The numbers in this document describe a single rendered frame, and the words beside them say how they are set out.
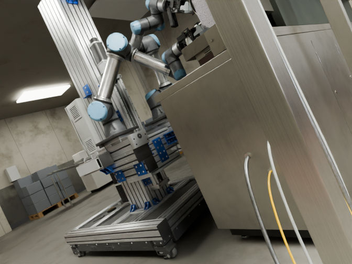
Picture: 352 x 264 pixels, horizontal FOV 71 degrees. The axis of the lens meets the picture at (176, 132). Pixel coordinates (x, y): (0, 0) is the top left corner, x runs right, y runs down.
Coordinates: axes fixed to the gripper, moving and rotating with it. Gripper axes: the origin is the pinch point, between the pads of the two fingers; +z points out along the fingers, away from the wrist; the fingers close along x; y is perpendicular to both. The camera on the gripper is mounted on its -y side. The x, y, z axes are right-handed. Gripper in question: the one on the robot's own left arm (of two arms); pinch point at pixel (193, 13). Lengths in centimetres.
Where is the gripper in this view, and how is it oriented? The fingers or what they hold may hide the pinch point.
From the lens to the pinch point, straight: 151.9
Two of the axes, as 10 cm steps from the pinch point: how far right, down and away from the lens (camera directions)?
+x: 6.5, -3.2, 6.9
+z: 7.6, 3.8, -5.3
